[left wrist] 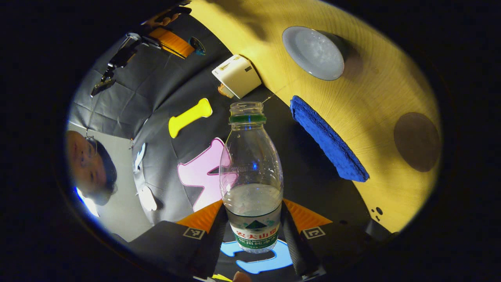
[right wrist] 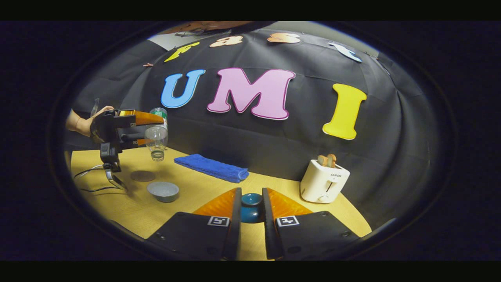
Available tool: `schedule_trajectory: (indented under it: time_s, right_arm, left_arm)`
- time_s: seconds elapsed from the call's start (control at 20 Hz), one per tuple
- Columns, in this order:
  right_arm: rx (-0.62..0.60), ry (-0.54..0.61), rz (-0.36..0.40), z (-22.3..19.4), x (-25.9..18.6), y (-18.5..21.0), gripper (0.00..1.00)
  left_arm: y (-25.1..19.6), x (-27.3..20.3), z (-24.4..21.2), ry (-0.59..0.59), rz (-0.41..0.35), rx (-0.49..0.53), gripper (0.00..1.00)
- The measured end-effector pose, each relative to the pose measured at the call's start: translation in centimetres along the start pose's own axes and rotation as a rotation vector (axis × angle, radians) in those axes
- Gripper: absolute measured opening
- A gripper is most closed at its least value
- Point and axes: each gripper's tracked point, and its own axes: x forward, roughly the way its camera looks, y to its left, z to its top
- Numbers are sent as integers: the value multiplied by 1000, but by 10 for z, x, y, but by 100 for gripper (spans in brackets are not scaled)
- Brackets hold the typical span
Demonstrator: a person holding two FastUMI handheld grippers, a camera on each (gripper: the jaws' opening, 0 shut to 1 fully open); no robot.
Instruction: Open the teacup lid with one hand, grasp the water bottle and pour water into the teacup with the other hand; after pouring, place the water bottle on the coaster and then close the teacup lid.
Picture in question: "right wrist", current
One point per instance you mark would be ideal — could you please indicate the grey green teacup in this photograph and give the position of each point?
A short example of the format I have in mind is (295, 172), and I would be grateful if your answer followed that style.
(163, 191)

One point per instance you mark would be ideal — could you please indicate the round brown coaster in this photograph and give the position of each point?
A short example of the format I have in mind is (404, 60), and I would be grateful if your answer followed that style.
(143, 176)

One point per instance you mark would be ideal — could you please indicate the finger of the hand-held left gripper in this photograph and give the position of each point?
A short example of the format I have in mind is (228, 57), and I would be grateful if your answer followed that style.
(143, 118)
(133, 140)

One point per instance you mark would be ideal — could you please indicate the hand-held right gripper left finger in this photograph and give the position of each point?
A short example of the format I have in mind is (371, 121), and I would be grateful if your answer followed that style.
(235, 235)

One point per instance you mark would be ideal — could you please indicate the toasted bread slice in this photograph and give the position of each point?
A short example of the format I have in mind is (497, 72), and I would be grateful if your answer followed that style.
(332, 159)
(322, 159)

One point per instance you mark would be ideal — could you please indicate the black backdrop cloth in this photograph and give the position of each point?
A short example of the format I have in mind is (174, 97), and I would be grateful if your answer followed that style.
(274, 145)

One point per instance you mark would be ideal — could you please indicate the clear plastic water bottle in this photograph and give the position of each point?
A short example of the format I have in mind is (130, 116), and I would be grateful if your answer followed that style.
(156, 137)

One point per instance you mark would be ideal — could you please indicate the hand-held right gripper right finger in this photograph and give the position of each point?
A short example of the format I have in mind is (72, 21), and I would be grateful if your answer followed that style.
(269, 235)

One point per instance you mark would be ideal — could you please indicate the blue folded towel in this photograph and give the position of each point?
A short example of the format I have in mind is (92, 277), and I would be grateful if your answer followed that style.
(213, 168)

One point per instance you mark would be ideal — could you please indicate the white toaster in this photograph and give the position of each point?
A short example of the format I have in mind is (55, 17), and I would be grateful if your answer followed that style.
(323, 184)

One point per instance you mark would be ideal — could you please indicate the teal teacup lid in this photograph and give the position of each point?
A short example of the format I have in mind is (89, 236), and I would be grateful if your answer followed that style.
(251, 207)

